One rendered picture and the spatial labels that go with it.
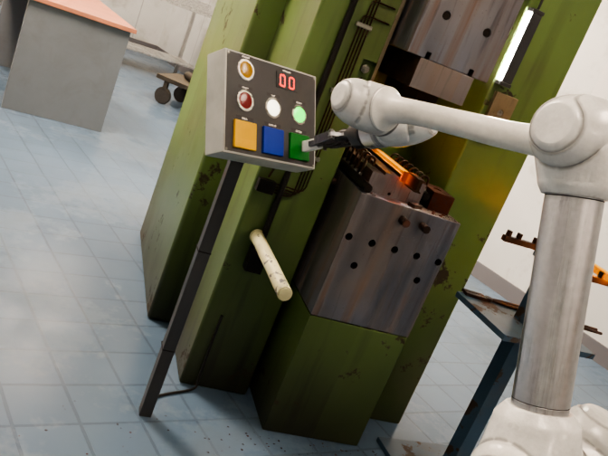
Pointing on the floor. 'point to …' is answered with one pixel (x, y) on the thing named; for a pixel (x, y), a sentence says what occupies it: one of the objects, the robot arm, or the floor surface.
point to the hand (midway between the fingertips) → (312, 145)
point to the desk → (61, 58)
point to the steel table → (185, 35)
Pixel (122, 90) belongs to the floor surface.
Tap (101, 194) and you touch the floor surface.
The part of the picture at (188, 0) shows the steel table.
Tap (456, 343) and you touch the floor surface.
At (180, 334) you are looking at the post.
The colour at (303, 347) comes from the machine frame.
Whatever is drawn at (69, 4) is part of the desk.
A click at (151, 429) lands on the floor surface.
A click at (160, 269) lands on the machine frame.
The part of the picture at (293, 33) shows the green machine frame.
